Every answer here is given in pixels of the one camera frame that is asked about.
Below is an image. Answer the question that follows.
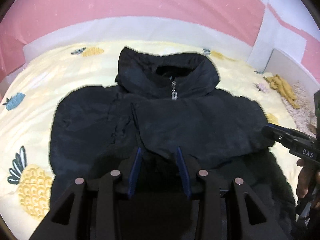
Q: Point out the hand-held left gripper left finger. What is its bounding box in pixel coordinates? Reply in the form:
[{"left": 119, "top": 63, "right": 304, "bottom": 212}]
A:
[{"left": 29, "top": 147, "right": 143, "bottom": 240}]

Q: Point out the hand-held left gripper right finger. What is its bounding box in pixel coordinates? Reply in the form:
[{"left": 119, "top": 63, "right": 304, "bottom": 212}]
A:
[{"left": 175, "top": 146, "right": 291, "bottom": 240}]

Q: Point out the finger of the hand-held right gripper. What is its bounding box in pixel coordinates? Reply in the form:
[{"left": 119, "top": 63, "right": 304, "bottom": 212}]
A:
[{"left": 262, "top": 123, "right": 316, "bottom": 155}]

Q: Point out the black hooded puffer jacket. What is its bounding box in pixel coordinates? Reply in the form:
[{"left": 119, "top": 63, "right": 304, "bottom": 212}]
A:
[{"left": 49, "top": 45, "right": 298, "bottom": 240}]

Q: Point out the person's right hand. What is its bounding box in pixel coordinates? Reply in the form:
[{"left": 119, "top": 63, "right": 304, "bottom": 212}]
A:
[{"left": 296, "top": 159, "right": 320, "bottom": 207}]

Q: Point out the beige fuzzy blanket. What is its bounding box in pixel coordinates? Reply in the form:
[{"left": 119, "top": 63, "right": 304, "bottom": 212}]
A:
[{"left": 279, "top": 80, "right": 320, "bottom": 140}]

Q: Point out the crumpled yellow cloth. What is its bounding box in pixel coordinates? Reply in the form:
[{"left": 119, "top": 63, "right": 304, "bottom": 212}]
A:
[{"left": 264, "top": 74, "right": 300, "bottom": 109}]

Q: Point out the white bed side board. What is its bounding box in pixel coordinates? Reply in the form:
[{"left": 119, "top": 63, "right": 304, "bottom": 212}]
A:
[{"left": 262, "top": 48, "right": 320, "bottom": 98}]

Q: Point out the yellow pineapple print bed sheet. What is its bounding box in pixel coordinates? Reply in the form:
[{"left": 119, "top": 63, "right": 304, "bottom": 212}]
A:
[{"left": 0, "top": 40, "right": 304, "bottom": 240}]

